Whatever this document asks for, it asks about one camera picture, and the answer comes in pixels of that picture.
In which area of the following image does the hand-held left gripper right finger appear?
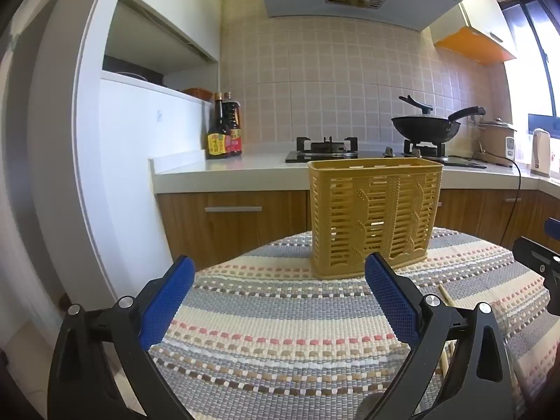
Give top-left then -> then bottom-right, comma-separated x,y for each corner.
359,251 -> 526,420

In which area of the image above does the wooden drawer cabinet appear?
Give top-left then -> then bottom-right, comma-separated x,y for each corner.
155,190 -> 310,272

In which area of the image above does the yellow label sauce bottle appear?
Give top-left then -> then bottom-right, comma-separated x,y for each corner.
206,92 -> 231,159

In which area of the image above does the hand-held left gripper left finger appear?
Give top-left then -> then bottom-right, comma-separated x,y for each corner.
47,255 -> 195,420

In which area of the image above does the black gas stove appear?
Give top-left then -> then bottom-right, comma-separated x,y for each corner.
285,136 -> 487,170

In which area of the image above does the black curved handle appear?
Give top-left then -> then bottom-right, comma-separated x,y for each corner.
398,95 -> 434,114

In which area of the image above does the striped woven table mat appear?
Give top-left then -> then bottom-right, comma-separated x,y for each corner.
144,226 -> 556,420

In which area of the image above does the beige rice cooker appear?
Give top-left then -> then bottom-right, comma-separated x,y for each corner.
477,117 -> 517,167

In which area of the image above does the red label sauce bottle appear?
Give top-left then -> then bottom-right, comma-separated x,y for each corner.
222,92 -> 243,156

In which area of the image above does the cream electric kettle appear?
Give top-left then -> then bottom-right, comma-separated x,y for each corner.
531,128 -> 551,179

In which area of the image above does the window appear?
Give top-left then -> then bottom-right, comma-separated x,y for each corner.
501,0 -> 560,119

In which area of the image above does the yellow plastic utensil basket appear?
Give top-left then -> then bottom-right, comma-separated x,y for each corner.
307,157 -> 443,279

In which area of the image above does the orange wall cabinet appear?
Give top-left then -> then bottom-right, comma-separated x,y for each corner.
431,0 -> 519,68

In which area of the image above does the black power cable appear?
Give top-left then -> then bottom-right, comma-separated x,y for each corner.
475,140 -> 523,246

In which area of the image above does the black wok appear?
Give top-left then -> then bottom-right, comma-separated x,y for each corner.
391,106 -> 486,145

